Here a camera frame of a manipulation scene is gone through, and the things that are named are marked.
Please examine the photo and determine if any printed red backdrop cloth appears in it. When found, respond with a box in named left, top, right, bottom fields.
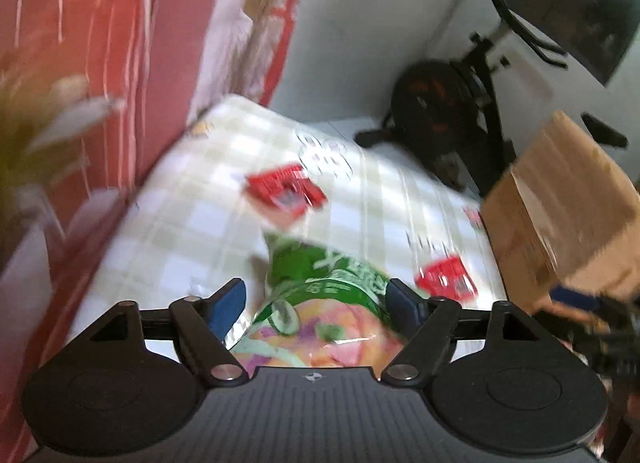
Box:
left=1, top=0, right=299, bottom=462

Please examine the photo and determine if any black exercise bike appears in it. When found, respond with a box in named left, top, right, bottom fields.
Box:
left=354, top=0, right=629, bottom=197

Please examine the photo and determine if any checked bunny tablecloth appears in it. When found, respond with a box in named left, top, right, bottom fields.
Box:
left=70, top=96, right=504, bottom=348

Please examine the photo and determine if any green chip bag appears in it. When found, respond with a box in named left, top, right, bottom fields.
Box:
left=231, top=232, right=405, bottom=375

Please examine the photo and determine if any brown cardboard box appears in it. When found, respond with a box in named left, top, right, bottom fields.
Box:
left=480, top=111, right=639, bottom=313

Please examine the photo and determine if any red snack packet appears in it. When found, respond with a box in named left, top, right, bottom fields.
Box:
left=414, top=255, right=477, bottom=303
left=244, top=163, right=328, bottom=226

